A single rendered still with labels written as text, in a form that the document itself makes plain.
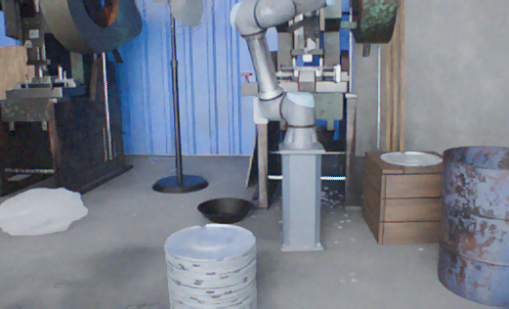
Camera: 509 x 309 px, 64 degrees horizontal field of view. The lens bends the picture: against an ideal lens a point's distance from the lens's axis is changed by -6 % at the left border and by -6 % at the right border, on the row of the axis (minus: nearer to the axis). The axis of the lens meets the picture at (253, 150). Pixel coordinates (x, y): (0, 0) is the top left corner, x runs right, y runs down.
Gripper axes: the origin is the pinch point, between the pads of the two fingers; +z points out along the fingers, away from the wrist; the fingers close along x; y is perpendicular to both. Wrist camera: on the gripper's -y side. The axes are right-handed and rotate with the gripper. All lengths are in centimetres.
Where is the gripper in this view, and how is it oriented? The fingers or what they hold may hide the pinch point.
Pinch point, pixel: (305, 52)
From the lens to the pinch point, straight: 231.1
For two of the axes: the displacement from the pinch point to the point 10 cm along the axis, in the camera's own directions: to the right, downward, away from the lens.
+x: 0.7, -5.9, 8.1
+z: 0.6, 8.1, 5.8
